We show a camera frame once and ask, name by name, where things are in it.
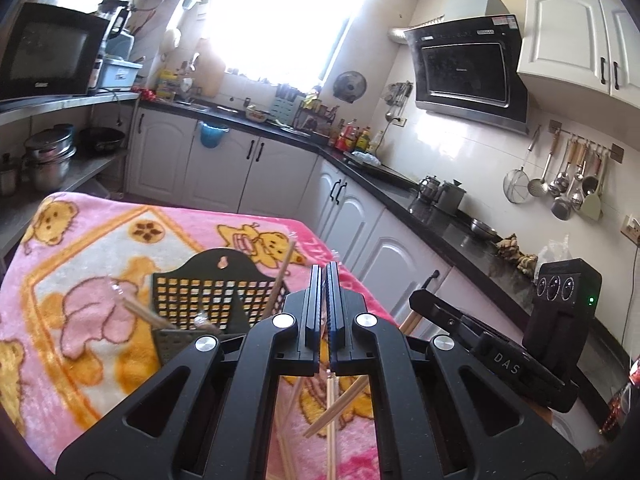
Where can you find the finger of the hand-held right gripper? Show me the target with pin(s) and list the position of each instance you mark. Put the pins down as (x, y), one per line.
(450, 320)

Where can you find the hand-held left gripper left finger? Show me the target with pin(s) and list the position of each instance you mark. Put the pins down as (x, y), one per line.
(312, 320)

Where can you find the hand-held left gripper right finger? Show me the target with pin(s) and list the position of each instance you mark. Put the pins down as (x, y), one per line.
(337, 320)

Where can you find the bamboo chopstick pair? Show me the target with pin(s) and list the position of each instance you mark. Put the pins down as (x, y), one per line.
(210, 327)
(280, 280)
(340, 402)
(145, 314)
(410, 322)
(331, 425)
(286, 440)

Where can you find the dark perforated utensil holder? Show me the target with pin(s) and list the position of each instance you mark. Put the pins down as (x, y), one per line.
(200, 295)

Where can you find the row of hanging kitchen utensils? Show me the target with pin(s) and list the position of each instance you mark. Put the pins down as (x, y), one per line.
(575, 185)

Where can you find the small hanging metal utensils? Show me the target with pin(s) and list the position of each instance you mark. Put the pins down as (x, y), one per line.
(397, 97)

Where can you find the clear plastic bag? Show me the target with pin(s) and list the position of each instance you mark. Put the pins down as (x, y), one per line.
(556, 249)

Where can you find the ginger roots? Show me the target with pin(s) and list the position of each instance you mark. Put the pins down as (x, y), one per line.
(517, 255)

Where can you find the black kitchen countertop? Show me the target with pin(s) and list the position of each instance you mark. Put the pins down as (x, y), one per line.
(450, 230)

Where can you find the stainless steel bowl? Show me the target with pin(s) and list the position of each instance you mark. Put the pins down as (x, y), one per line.
(484, 230)

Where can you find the metal kettles on counter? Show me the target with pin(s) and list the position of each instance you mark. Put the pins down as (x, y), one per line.
(450, 199)

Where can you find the glass french press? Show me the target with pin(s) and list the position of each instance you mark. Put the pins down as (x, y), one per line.
(429, 190)

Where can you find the black gas stove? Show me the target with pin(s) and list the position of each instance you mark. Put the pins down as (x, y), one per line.
(380, 170)

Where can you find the white base cabinets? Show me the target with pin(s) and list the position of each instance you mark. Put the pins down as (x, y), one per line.
(225, 170)

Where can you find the row of condiment bottles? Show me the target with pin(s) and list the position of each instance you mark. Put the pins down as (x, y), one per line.
(355, 137)

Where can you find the black spice rack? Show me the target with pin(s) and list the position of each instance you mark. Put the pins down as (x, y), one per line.
(315, 119)

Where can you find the blue hanging bin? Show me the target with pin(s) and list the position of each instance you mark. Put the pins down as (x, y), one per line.
(214, 136)

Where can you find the patterned ceramic bowl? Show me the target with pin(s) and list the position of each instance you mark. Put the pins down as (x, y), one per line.
(256, 115)

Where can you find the pale blue knife block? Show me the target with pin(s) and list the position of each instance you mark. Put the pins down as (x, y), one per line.
(284, 107)

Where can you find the pink bear printed blanket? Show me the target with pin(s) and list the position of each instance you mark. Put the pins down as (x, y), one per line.
(75, 260)

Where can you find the black range hood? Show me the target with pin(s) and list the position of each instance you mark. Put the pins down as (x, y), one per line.
(470, 70)

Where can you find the wooden cutting board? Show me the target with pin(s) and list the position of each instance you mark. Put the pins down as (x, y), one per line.
(210, 67)

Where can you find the yellow plastic container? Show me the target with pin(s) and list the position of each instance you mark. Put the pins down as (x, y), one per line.
(167, 85)

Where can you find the black wok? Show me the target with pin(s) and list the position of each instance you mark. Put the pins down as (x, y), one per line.
(102, 140)

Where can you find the kitchen window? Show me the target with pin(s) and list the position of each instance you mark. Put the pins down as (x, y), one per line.
(280, 15)

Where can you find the stacked stainless steel pots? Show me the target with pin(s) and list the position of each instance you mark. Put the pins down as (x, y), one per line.
(50, 160)

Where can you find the pale blue dish box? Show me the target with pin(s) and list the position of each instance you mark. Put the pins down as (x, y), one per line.
(117, 75)

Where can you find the steel shelf rack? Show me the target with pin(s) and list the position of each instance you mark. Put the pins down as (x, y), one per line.
(65, 105)

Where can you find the pale blue appliance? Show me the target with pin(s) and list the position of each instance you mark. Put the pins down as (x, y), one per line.
(121, 46)

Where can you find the small lidded steel pot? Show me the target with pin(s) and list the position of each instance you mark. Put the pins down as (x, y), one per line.
(9, 175)

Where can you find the black blender jug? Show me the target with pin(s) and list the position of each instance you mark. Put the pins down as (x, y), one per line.
(114, 17)

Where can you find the black microwave oven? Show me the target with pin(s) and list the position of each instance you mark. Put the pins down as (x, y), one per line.
(50, 50)

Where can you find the beige wall socket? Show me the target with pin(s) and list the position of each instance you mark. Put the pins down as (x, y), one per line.
(631, 229)

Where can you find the metal utensil rail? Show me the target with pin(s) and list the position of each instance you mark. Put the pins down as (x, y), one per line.
(585, 137)

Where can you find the white wall socket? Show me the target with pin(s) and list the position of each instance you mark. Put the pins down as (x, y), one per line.
(399, 121)

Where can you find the small grey wall fan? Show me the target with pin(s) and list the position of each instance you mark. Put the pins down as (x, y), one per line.
(350, 86)

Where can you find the silver exhaust duct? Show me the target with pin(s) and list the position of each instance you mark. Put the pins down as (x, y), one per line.
(400, 34)

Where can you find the white wall cabinet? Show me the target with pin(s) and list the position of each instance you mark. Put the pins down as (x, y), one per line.
(575, 40)

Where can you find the white round wall device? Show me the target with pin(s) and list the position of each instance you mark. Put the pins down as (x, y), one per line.
(173, 39)

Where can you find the wall mounted utensil cup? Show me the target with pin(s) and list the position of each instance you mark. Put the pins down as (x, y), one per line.
(195, 2)

